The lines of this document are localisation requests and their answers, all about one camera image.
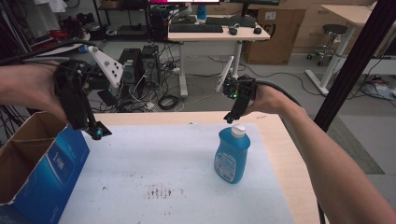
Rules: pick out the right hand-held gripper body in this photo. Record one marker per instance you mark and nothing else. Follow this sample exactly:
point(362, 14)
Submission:
point(244, 90)

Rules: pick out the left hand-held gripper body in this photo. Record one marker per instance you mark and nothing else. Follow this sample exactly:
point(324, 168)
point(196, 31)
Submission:
point(73, 93)

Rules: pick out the blue detergent bottle white cap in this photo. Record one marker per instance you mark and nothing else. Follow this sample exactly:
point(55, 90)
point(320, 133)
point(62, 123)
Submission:
point(232, 158)

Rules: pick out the person's right hand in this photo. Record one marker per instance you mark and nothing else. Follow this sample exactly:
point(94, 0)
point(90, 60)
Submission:
point(267, 101)

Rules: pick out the person's left hand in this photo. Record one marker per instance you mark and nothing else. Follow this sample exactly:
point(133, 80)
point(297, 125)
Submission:
point(37, 87)

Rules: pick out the light wooden office desk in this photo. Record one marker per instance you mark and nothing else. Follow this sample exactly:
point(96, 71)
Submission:
point(218, 37)

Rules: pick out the black computer mouse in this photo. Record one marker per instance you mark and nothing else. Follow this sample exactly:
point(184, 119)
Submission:
point(257, 30)
point(233, 31)

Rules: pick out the large brown cardboard box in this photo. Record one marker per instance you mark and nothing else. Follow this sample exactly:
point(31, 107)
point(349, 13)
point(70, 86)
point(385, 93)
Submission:
point(277, 37)

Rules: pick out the black computer tower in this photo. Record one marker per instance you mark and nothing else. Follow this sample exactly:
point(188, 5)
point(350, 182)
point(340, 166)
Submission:
point(130, 70)
point(150, 65)

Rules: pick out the black keyboard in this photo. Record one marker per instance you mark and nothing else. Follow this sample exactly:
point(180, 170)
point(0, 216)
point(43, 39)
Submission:
point(196, 28)
point(232, 21)

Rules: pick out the blue cardboard box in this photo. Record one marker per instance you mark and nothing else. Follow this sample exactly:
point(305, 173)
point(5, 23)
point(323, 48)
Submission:
point(40, 174)

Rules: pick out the white power strip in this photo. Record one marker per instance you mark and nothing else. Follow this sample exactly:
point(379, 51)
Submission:
point(173, 70)

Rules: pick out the white foam mat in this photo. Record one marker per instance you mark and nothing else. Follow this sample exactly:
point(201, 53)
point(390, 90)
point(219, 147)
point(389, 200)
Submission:
point(162, 174)

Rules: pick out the black shelf rack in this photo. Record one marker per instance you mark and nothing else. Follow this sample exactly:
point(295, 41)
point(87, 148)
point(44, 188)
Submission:
point(121, 18)

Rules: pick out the small blue bottle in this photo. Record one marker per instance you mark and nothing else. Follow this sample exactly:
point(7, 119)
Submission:
point(201, 11)

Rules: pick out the black round stool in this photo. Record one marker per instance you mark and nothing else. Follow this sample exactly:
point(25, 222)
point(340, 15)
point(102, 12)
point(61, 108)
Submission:
point(331, 37)

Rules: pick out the white-legged table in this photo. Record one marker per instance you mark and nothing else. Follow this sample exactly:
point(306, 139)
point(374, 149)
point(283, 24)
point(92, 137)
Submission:
point(342, 15)

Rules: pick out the black metal post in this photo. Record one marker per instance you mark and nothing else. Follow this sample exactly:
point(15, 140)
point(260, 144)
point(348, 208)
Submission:
point(358, 59)

